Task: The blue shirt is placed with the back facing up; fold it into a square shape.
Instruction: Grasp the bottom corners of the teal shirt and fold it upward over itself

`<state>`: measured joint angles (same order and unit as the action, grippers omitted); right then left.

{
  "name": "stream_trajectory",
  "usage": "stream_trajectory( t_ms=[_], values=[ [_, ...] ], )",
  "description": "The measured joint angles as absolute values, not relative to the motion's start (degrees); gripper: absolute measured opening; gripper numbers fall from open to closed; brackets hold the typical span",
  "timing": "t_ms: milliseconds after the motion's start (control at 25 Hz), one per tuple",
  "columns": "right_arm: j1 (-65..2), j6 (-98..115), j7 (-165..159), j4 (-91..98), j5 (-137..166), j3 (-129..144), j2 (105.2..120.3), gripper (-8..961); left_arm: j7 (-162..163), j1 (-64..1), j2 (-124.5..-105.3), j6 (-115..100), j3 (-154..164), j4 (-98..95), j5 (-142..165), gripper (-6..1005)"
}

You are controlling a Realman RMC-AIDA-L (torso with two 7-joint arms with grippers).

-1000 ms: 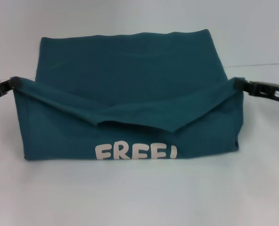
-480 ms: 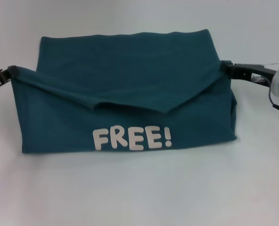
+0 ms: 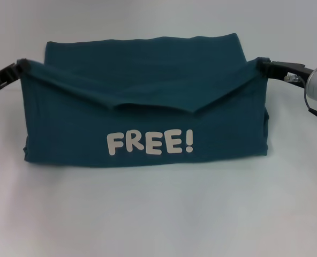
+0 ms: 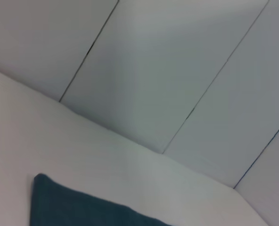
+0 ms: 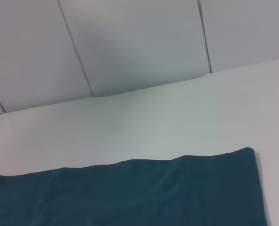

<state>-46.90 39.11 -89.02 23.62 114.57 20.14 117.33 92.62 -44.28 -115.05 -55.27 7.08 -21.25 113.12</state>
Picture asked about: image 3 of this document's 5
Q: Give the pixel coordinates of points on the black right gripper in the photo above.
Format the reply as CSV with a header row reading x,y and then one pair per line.
x,y
295,73

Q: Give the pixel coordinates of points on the teal blue shirt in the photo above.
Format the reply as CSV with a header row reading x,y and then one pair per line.
x,y
147,107

